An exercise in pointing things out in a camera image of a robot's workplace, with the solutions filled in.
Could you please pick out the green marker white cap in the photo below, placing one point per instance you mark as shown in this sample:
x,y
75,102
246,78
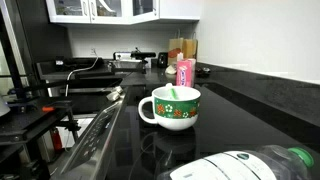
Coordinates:
x,y
173,94

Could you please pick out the white and green flowered mug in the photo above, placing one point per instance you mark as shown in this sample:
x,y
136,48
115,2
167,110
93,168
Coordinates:
x,y
175,111

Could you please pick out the small white crumpled object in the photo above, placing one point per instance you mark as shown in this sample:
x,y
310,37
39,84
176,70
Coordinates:
x,y
171,69

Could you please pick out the pink Sweet'N Low box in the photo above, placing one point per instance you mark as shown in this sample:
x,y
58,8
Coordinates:
x,y
185,73

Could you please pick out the small black countertop device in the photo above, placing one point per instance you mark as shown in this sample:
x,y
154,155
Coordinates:
x,y
162,60

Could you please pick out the silver stove knob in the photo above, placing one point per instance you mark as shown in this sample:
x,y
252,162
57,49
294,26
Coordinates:
x,y
112,96
118,89

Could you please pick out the brown paper bag red print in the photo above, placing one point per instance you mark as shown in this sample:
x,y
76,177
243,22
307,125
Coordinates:
x,y
175,50

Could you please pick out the small dark countertop object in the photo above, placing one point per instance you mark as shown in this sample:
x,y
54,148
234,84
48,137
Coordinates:
x,y
203,70

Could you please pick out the silver white countertop appliance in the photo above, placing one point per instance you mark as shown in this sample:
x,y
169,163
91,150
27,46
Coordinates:
x,y
122,56

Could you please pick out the plain brown paper bag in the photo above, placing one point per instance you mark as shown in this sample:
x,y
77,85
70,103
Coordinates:
x,y
190,48

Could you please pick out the stainless stove control panel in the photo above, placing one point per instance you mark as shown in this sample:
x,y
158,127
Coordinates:
x,y
95,136

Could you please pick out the clear plastic bottle green cap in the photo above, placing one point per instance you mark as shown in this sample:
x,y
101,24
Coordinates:
x,y
240,165

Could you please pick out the orange clamp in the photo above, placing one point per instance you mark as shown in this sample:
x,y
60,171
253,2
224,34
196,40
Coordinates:
x,y
48,108

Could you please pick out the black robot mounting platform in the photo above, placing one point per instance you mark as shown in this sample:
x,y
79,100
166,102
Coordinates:
x,y
23,121

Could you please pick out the black metal pole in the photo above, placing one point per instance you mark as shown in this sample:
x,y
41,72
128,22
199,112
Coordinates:
x,y
11,56

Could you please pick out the black camera on stand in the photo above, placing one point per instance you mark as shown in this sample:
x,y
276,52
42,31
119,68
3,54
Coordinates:
x,y
143,55

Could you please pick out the white wall outlet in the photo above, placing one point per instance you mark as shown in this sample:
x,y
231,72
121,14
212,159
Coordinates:
x,y
93,51

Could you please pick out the black clamp bracket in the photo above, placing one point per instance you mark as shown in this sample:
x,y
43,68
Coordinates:
x,y
70,123

